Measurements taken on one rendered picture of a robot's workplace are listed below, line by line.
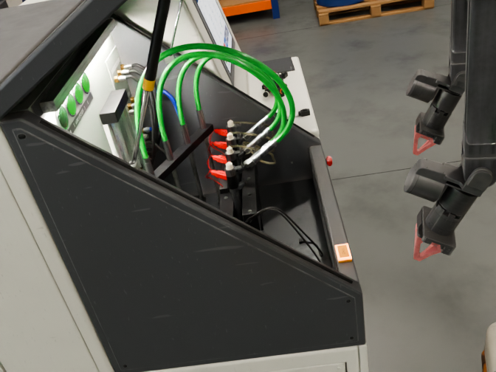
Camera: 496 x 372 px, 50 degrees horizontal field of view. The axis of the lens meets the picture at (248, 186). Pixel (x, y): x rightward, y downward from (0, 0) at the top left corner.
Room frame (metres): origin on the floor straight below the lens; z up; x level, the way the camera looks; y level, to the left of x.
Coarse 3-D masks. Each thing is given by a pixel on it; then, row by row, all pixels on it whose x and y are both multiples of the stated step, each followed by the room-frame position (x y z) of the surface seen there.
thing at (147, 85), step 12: (168, 0) 0.83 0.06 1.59; (156, 12) 0.83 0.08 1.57; (156, 24) 0.83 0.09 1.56; (156, 36) 0.83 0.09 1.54; (156, 48) 0.83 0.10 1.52; (156, 60) 0.84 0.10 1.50; (144, 84) 0.84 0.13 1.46; (144, 96) 0.85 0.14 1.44; (144, 108) 0.85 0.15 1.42; (132, 156) 0.86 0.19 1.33
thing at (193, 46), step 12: (180, 48) 1.16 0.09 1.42; (192, 48) 1.15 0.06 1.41; (204, 48) 1.15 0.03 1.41; (216, 48) 1.15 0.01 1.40; (228, 48) 1.15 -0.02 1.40; (252, 60) 1.14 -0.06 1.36; (144, 72) 1.17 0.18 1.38; (288, 96) 1.14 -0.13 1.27; (288, 120) 1.14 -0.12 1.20; (288, 132) 1.14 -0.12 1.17; (144, 144) 1.17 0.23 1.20; (144, 156) 1.17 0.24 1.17
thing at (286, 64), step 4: (272, 60) 2.18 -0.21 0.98; (276, 60) 2.17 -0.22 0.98; (280, 60) 2.16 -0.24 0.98; (284, 60) 2.15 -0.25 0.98; (288, 60) 2.14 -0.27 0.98; (268, 64) 2.14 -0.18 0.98; (272, 64) 2.13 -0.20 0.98; (276, 64) 2.12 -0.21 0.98; (280, 64) 2.11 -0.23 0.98; (284, 64) 2.10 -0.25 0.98; (288, 64) 2.09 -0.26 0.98; (292, 64) 2.08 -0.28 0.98; (272, 68) 2.09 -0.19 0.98; (276, 68) 2.08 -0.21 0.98; (280, 68) 2.07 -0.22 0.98; (284, 68) 2.06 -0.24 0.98; (288, 68) 2.05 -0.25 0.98; (292, 68) 2.04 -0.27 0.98; (276, 72) 2.03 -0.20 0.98; (280, 72) 2.02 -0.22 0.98
